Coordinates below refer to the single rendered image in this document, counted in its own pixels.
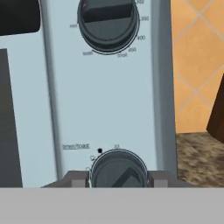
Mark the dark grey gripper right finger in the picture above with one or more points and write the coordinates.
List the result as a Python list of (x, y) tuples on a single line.
[(161, 178)]

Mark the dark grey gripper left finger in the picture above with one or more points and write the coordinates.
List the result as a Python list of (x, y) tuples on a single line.
[(76, 178)]

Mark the dark grey timer knob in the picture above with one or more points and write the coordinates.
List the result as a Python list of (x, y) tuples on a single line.
[(118, 170)]

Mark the pale grey toaster oven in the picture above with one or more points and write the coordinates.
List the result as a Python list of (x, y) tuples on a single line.
[(105, 102)]

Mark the dark brown wooden block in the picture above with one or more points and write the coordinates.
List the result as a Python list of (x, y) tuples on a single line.
[(217, 113)]

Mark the dark grey temperature knob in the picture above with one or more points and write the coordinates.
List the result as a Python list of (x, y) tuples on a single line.
[(107, 24)]

